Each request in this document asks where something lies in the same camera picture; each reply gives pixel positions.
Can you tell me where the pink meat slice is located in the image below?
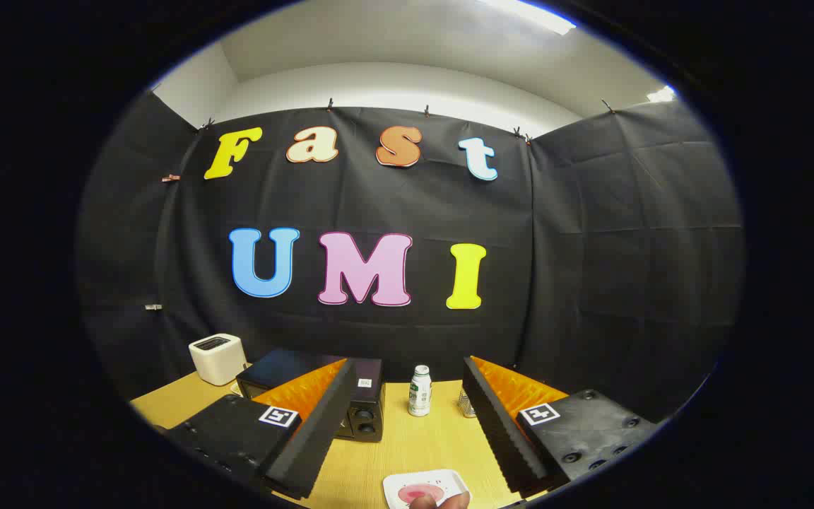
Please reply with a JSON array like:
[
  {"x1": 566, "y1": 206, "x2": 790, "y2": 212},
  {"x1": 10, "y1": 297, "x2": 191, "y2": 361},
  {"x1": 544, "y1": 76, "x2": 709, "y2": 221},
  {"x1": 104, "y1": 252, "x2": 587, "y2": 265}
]
[{"x1": 399, "y1": 484, "x2": 445, "y2": 504}]

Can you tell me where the black toaster oven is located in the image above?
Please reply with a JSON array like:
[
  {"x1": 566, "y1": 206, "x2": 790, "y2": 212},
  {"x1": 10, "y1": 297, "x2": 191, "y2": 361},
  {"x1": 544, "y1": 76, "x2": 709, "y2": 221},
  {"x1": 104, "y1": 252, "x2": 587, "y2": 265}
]
[{"x1": 236, "y1": 348, "x2": 385, "y2": 443}]

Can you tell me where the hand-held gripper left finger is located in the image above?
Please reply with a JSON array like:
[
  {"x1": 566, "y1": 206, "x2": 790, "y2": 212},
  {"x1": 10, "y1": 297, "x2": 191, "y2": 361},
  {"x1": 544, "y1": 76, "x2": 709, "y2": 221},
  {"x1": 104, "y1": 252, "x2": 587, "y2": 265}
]
[{"x1": 156, "y1": 357, "x2": 358, "y2": 501}]

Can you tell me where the white square plate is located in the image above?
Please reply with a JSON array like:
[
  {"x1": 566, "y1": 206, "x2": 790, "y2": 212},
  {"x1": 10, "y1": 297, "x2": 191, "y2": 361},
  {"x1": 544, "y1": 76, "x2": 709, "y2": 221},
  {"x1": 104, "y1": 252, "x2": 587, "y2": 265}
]
[{"x1": 382, "y1": 469, "x2": 471, "y2": 509}]

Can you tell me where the white plastic bottle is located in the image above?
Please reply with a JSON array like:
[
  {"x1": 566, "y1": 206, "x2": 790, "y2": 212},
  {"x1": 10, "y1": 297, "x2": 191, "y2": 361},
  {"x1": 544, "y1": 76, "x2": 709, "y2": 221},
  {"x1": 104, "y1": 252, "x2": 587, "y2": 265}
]
[{"x1": 408, "y1": 365, "x2": 433, "y2": 418}]

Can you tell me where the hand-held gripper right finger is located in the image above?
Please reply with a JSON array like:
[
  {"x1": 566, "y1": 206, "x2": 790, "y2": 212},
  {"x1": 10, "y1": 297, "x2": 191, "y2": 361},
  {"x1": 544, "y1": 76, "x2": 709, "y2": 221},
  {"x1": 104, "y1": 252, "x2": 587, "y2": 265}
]
[{"x1": 462, "y1": 356, "x2": 662, "y2": 498}]

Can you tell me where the white bread toaster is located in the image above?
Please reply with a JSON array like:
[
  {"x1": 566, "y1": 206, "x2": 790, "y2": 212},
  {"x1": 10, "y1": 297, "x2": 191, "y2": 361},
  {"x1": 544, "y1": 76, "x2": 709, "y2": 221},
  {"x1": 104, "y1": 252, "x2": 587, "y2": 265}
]
[{"x1": 189, "y1": 334, "x2": 247, "y2": 387}]

